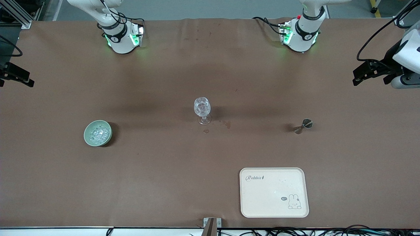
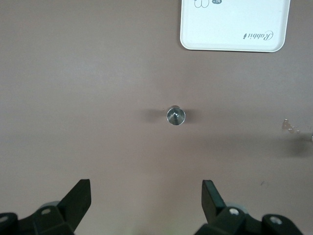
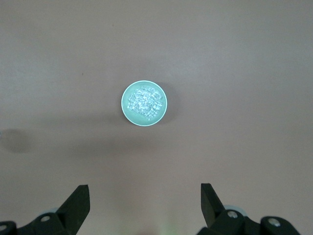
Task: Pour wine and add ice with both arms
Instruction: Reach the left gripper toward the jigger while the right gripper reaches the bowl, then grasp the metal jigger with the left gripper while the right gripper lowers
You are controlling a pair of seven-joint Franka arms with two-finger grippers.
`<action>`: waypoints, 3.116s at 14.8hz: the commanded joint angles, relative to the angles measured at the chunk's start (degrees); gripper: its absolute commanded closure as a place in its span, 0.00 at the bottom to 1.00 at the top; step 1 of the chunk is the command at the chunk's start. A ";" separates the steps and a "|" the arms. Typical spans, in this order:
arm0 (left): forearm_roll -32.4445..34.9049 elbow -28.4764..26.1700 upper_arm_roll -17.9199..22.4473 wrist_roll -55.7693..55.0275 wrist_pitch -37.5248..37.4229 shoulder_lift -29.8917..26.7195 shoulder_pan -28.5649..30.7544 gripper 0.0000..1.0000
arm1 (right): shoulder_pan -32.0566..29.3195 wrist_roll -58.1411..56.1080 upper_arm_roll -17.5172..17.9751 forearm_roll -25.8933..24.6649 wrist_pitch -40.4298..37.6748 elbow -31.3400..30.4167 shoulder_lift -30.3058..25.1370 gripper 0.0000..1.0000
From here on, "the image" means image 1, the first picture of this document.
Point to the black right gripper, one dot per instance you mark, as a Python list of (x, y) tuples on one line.
[(13, 72)]

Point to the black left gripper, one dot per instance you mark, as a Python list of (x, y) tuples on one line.
[(389, 60)]

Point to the steel double jigger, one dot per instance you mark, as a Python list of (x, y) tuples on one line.
[(307, 123)]

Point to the clear ice cubes pile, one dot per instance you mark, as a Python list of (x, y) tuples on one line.
[(98, 133)]

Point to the left arm base connector plate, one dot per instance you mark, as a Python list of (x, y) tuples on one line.
[(283, 32)]

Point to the right arm base connector plate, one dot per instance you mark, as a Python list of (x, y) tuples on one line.
[(140, 34)]

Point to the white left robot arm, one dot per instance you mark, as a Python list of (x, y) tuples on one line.
[(303, 42)]

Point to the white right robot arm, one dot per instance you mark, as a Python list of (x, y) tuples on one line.
[(121, 44)]

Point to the clear wine glass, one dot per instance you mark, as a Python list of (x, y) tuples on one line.
[(201, 106)]

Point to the green ceramic bowl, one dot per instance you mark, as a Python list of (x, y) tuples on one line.
[(87, 137)]

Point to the cream rabbit print tray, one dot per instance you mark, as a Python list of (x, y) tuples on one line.
[(262, 196)]

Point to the brown table mat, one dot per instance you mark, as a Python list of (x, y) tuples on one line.
[(164, 170)]

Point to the aluminium frame with dark gear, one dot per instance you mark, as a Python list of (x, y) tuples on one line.
[(19, 13)]

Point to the white table edge rail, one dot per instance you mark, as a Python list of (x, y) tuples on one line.
[(65, 232)]

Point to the grey metal bracket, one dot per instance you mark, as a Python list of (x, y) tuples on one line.
[(219, 223)]

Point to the brown camera post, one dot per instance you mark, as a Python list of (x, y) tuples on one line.
[(210, 229)]

